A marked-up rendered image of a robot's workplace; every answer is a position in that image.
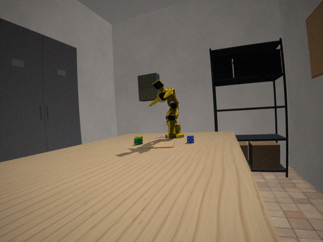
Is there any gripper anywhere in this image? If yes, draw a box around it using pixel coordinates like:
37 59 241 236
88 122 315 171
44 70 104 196
149 80 173 106

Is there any green die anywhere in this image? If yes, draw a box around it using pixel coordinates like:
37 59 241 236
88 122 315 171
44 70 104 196
134 138 143 145

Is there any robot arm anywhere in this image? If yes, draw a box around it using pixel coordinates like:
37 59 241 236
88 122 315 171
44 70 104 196
166 88 184 138

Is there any blue die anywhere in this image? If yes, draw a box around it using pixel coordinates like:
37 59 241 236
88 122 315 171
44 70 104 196
187 136 194 143

